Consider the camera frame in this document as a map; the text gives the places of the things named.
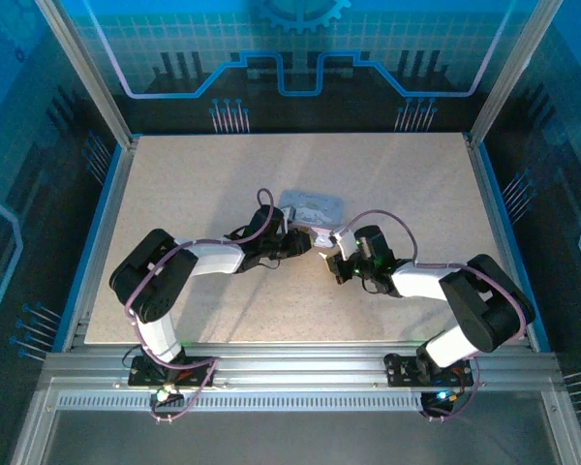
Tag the controller board green light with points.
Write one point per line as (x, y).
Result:
(440, 397)
(164, 394)

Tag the aluminium frame post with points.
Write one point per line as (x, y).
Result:
(84, 72)
(513, 68)

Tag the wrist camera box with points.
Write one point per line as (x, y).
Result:
(345, 242)
(288, 215)

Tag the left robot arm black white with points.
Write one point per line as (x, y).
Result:
(150, 281)

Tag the right controller board green light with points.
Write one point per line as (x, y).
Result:
(440, 397)

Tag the aluminium mounting rail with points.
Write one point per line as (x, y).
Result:
(295, 363)

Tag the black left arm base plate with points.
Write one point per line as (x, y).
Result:
(140, 375)

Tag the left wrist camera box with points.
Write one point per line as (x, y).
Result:
(288, 215)

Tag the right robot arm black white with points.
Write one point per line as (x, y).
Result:
(484, 300)

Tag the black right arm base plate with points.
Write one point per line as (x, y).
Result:
(402, 370)

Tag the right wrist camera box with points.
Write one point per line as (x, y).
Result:
(345, 242)

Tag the aluminium table side rail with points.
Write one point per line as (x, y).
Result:
(494, 208)
(111, 203)

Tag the left controller board green light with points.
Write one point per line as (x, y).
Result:
(164, 394)

